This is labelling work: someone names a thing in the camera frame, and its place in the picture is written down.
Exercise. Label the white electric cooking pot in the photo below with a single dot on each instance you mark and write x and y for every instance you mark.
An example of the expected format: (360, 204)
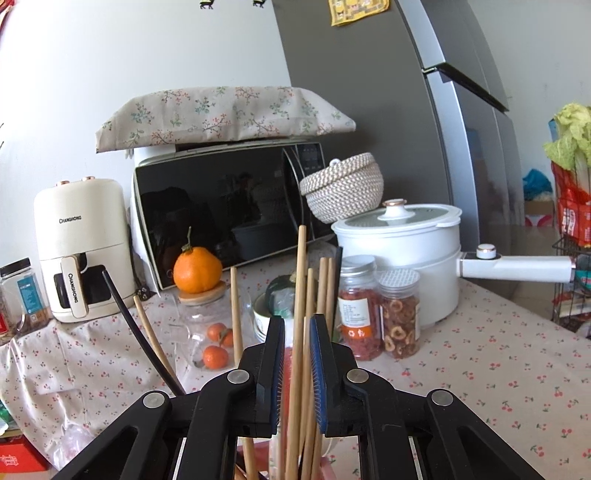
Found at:
(401, 272)

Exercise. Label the grey refrigerator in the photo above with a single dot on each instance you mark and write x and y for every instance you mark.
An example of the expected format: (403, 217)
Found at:
(378, 92)

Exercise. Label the black microwave oven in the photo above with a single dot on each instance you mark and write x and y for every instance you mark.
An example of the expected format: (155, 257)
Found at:
(221, 207)

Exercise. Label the cherry print tablecloth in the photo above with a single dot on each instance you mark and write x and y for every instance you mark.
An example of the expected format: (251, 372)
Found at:
(485, 369)
(92, 360)

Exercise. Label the yellow cloth on refrigerator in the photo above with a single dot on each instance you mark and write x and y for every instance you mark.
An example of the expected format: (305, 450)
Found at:
(358, 11)

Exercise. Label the cream air fryer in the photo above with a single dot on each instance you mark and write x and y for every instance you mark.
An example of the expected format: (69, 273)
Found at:
(83, 240)

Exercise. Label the round glass jar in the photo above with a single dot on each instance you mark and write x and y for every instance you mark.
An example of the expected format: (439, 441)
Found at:
(198, 332)

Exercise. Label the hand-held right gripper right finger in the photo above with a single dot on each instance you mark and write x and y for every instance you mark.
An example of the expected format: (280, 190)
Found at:
(316, 364)

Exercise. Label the large orange with stem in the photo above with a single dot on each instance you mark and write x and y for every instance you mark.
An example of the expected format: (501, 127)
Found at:
(197, 272)

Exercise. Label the white bowl with flower print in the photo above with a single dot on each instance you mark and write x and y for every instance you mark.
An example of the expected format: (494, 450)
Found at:
(263, 318)

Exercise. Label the black chopstick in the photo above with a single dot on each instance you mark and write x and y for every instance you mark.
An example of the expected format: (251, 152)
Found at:
(138, 332)

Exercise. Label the red cardboard box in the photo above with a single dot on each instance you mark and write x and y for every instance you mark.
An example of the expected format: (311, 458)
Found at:
(18, 454)

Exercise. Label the wooden jar lid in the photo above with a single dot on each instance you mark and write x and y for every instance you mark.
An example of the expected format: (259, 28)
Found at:
(203, 295)

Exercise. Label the white pot lid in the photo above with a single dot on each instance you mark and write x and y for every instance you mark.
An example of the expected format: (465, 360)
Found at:
(397, 217)

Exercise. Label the plastic jar with red label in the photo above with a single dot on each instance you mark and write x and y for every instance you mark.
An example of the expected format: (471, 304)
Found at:
(4, 323)

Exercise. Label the black power plug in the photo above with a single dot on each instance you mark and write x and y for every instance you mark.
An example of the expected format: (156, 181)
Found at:
(144, 293)

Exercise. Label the wooden chopstick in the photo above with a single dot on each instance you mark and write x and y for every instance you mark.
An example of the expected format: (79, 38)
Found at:
(310, 290)
(330, 295)
(301, 277)
(152, 339)
(322, 286)

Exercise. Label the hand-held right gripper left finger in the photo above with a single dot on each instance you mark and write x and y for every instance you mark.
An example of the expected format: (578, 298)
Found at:
(277, 369)

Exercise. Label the small mandarin orange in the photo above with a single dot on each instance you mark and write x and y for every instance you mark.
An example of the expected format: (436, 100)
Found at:
(215, 331)
(215, 358)
(227, 339)

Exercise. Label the floral cloth cover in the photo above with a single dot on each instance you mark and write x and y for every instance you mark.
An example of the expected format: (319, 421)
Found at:
(221, 115)

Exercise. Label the napa cabbage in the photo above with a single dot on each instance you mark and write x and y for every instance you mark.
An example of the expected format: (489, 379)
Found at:
(572, 143)

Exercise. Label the plastic jar with blue label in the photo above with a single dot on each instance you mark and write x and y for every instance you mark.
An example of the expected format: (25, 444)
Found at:
(27, 295)

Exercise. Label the jar of red dried berries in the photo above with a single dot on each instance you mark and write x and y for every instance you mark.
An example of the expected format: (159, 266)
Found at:
(360, 323)

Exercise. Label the blue plastic bag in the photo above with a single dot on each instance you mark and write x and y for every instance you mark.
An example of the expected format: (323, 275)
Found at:
(537, 184)

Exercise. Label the red plastic bag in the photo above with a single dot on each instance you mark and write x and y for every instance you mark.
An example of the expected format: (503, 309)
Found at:
(572, 207)

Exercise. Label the jar of dried fruit rings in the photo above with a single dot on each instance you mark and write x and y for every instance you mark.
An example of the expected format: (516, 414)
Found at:
(400, 323)

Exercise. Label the clear plastic bag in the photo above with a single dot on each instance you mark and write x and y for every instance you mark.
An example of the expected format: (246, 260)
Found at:
(74, 443)

